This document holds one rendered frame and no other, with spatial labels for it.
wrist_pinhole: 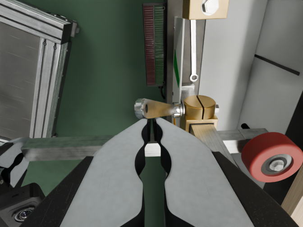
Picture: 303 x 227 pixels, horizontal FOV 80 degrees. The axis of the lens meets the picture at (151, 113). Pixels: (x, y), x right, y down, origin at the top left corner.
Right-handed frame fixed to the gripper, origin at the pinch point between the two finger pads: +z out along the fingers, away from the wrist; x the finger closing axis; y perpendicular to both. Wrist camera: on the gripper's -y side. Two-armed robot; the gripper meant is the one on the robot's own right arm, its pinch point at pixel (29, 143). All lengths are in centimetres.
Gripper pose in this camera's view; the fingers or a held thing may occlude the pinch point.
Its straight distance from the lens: 42.2
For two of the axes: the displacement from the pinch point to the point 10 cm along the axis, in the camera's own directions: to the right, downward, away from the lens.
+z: -0.2, -5.0, 8.7
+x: 0.3, 8.7, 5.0
